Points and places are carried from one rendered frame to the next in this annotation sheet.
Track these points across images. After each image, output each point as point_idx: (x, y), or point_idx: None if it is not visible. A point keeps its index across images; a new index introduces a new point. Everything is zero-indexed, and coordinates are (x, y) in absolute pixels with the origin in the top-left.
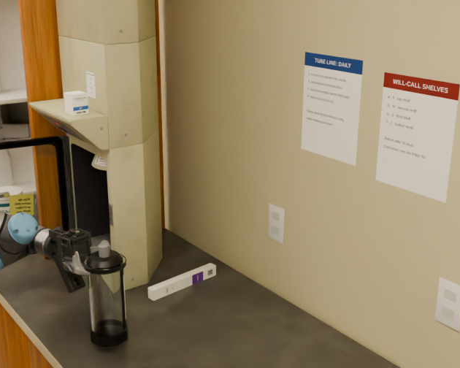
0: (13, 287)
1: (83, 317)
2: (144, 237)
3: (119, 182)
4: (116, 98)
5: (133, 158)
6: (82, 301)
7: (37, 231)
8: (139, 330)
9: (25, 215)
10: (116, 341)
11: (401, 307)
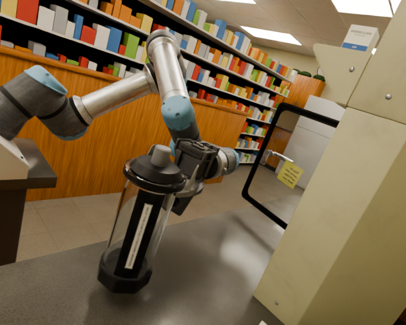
0: (229, 220)
1: (189, 262)
2: (325, 271)
3: (333, 163)
4: None
5: (379, 143)
6: (221, 262)
7: (178, 118)
8: (164, 322)
9: (183, 100)
10: (99, 274)
11: None
